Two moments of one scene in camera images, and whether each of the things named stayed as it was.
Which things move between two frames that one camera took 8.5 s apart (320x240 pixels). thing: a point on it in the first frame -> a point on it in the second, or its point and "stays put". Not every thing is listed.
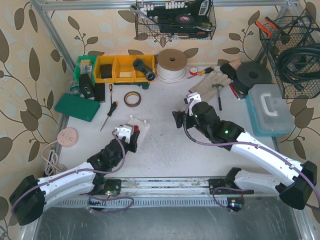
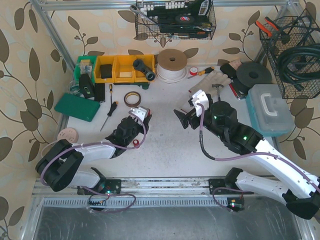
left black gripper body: x=134 y=141 -> x=136 y=124
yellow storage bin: x=101 y=60 stays put
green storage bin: x=85 y=65 stays put
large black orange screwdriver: x=112 y=109 stays put
